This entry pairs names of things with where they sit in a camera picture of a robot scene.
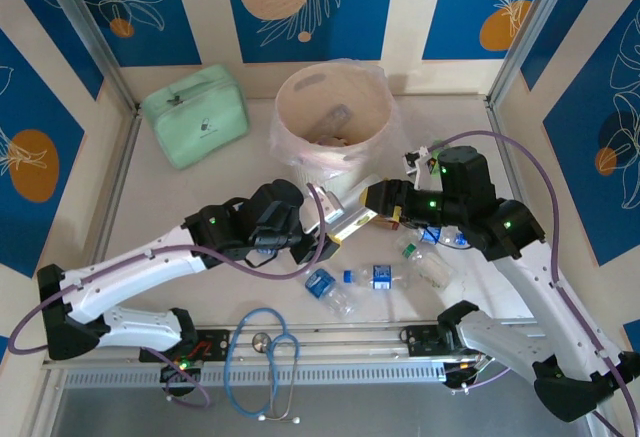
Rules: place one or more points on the aluminium front rail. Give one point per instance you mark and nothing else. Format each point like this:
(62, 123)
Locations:
(350, 342)

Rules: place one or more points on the clear bottle dark label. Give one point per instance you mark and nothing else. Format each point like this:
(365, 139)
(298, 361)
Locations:
(334, 118)

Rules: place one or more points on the blue label green cap bottle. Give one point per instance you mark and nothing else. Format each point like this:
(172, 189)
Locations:
(320, 283)

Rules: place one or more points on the aluminium left frame post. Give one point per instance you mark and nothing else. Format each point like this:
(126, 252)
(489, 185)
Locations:
(90, 32)

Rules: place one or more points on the aluminium left side rail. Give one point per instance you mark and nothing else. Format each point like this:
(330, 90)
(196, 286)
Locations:
(122, 167)

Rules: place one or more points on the aluminium right side rail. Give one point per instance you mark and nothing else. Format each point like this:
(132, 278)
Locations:
(510, 157)

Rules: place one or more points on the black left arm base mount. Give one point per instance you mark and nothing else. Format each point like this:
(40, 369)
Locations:
(215, 342)

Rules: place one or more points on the clear rectangular plastic bottle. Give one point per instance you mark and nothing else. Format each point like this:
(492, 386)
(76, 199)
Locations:
(352, 224)

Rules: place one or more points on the aluminium frame post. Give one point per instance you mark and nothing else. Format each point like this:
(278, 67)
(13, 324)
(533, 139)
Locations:
(535, 27)
(90, 32)

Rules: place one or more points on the clear bottle green cap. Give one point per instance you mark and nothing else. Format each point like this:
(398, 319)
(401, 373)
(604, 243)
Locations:
(427, 264)

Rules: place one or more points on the clear plastic bin liner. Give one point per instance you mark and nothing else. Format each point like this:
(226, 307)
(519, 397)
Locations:
(280, 142)

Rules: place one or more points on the aluminium right frame post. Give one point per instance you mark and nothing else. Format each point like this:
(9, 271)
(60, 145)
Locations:
(535, 27)

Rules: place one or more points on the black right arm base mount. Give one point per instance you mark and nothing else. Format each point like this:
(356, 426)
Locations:
(420, 339)

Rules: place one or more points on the grey metal panel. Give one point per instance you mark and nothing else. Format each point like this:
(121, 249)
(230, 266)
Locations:
(375, 414)

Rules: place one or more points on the aluminium rail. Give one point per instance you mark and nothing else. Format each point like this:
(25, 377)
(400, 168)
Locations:
(122, 167)
(510, 157)
(350, 342)

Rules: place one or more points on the clear bottle blue label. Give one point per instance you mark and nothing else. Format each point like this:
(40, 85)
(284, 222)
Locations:
(435, 236)

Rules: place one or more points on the white ribbed waste bin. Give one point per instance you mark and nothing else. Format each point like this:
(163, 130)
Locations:
(300, 107)

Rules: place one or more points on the blue stethoscope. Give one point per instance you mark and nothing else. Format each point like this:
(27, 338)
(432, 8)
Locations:
(260, 341)

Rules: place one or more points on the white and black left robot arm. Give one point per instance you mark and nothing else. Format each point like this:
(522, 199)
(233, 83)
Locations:
(130, 267)

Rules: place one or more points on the mint green zip pouch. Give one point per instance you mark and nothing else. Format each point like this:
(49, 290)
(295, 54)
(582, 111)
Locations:
(195, 117)

